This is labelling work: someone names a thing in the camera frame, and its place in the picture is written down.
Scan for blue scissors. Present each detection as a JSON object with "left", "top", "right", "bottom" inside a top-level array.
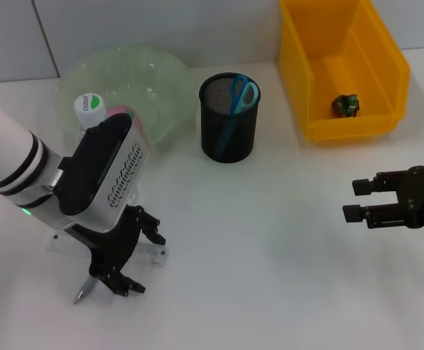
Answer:
[{"left": 213, "top": 74, "right": 261, "bottom": 158}]

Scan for grey ballpoint pen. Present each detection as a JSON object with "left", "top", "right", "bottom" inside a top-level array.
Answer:
[{"left": 72, "top": 275, "right": 100, "bottom": 306}]

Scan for clear plastic ruler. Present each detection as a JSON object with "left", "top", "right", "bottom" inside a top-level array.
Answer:
[{"left": 47, "top": 233, "right": 169, "bottom": 268}]

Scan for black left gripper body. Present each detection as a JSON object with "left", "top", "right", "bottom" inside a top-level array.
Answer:
[{"left": 71, "top": 203, "right": 146, "bottom": 279}]

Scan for yellow plastic bin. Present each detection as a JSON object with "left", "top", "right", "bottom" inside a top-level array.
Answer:
[{"left": 278, "top": 0, "right": 412, "bottom": 142}]

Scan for translucent green fruit plate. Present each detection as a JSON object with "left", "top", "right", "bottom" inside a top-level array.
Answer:
[{"left": 53, "top": 45, "right": 197, "bottom": 150}]

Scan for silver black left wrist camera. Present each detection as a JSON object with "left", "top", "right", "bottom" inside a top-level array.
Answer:
[{"left": 57, "top": 112, "right": 150, "bottom": 234}]

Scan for green plastic wrapper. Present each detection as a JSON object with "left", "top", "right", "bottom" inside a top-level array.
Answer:
[{"left": 330, "top": 93, "right": 362, "bottom": 118}]

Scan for pink toy peach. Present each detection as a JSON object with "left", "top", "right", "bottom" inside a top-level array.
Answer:
[{"left": 106, "top": 104, "right": 146, "bottom": 141}]

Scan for black mesh pen holder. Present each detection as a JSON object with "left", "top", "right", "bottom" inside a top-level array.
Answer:
[{"left": 198, "top": 72, "right": 262, "bottom": 164}]

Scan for clear green-label plastic bottle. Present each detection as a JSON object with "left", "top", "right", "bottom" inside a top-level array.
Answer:
[{"left": 74, "top": 93, "right": 140, "bottom": 209}]

